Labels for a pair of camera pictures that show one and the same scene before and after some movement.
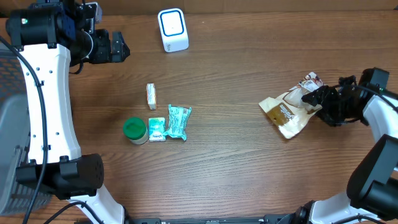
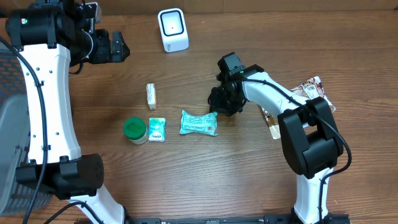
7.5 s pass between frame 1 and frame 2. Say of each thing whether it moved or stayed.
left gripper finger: stayed
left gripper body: stayed
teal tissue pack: stayed
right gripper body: moved
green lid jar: stayed
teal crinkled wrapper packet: moved
